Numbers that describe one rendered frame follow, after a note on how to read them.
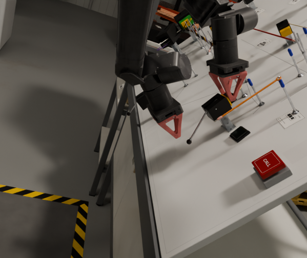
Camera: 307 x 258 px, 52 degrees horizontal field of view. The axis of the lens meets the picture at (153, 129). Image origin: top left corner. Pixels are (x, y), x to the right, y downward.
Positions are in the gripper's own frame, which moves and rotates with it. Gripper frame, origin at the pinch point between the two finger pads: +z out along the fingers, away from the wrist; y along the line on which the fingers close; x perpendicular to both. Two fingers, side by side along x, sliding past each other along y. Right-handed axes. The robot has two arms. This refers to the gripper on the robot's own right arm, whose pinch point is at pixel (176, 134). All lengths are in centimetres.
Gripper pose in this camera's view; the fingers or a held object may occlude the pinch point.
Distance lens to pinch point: 81.3
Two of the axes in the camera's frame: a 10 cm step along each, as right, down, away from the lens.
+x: -8.8, 4.8, -0.7
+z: 4.0, 8.1, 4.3
